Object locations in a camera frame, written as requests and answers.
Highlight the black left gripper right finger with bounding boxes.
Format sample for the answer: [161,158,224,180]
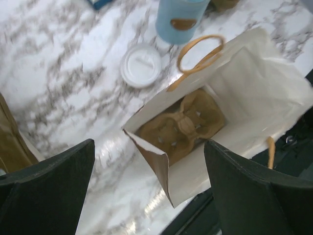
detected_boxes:
[204,140,313,235]

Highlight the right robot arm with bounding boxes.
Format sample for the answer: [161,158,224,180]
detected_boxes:
[273,109,313,181]

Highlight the light blue plastic tumbler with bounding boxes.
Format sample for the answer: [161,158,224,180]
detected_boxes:
[156,0,210,45]

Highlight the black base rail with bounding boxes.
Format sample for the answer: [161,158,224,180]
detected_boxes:
[161,188,222,235]

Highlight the cardboard cup carrier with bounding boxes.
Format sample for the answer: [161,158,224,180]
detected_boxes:
[139,89,225,166]

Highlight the white lid stack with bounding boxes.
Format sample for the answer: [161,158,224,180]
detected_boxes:
[120,44,161,89]

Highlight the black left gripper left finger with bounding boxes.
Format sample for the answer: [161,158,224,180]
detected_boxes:
[0,139,95,235]

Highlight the stacked cardboard cup carriers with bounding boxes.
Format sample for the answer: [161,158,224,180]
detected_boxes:
[211,0,239,12]

